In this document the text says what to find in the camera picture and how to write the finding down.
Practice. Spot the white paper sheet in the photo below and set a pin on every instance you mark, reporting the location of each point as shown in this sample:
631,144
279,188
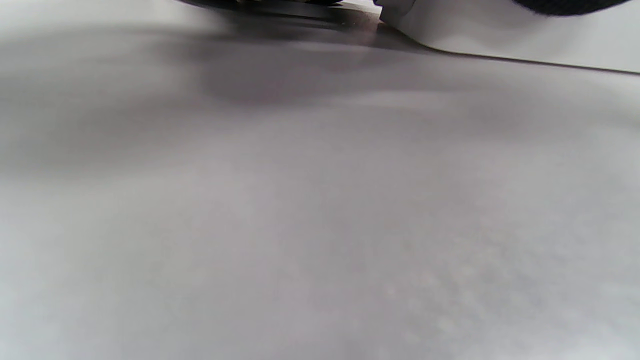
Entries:
500,30

